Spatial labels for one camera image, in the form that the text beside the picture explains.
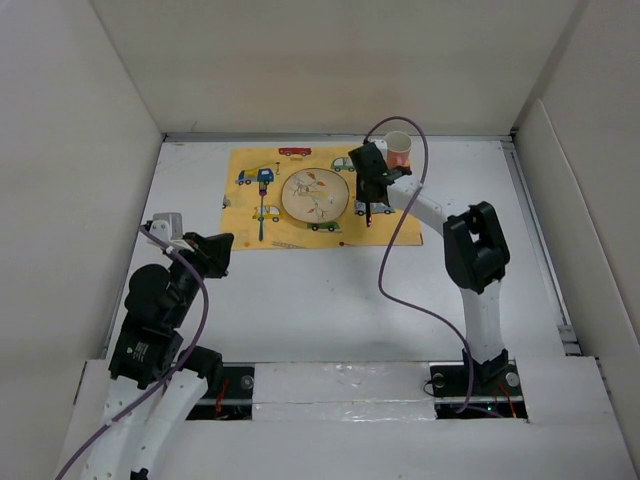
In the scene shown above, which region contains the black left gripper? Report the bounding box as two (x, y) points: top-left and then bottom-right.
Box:
(165, 229), (234, 325)

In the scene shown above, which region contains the iridescent metal knife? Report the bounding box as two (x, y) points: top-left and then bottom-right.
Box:
(365, 202), (372, 228)

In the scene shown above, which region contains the pink cup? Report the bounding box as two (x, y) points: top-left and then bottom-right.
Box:
(383, 131), (412, 169)

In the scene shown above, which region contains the beige bird pattern plate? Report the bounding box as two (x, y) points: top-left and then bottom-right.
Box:
(281, 168), (351, 223)

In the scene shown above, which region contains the yellow vehicle print cloth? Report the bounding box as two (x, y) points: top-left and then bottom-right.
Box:
(221, 143), (402, 250)

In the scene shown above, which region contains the iridescent metal fork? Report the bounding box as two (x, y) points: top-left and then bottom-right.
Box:
(257, 182), (268, 242)

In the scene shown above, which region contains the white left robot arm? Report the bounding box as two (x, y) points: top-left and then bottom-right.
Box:
(80, 230), (234, 479)

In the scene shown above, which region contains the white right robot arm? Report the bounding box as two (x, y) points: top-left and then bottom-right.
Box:
(349, 142), (510, 394)

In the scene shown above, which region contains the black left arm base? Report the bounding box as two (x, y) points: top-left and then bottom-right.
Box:
(187, 364), (255, 421)

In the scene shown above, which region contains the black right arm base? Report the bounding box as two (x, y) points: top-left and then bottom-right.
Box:
(423, 360), (528, 420)

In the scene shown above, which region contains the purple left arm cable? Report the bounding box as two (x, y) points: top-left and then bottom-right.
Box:
(54, 227), (210, 480)

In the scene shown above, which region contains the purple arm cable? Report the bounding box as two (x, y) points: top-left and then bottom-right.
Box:
(364, 116), (475, 414)
(54, 227), (210, 480)

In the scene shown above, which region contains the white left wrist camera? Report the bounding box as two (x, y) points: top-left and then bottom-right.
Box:
(143, 212), (184, 246)

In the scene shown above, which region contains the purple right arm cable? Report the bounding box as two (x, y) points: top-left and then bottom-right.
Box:
(364, 116), (475, 414)

